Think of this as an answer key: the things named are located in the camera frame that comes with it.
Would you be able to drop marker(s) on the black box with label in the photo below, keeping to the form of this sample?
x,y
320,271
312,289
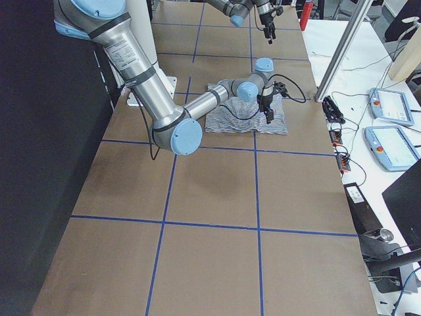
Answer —
x,y
364,219

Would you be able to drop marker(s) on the navy white striped polo shirt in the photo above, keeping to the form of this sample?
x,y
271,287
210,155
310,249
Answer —
x,y
238,116

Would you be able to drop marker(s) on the red tube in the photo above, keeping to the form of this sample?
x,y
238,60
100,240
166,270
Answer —
x,y
305,15

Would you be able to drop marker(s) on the black cable bundle device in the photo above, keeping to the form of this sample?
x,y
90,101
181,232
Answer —
x,y
331,111

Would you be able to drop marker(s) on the near blue teach pendant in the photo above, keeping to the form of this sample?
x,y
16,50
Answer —
x,y
391,147

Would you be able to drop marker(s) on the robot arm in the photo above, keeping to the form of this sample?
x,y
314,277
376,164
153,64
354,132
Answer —
x,y
123,30
238,11

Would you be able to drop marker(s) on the blue teach pendant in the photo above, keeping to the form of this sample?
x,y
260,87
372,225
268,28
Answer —
x,y
391,106
391,147

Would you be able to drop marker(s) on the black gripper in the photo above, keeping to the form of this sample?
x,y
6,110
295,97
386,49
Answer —
x,y
266,18
265,99

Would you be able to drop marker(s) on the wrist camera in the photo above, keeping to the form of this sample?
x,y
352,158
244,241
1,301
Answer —
x,y
280,88
278,10

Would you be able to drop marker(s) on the far blue teach pendant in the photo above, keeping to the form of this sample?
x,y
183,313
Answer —
x,y
391,106

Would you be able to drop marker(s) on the black monitor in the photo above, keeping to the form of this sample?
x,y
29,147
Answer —
x,y
402,199

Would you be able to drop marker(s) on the aluminium frame post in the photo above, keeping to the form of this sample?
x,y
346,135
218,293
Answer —
x,y
350,32

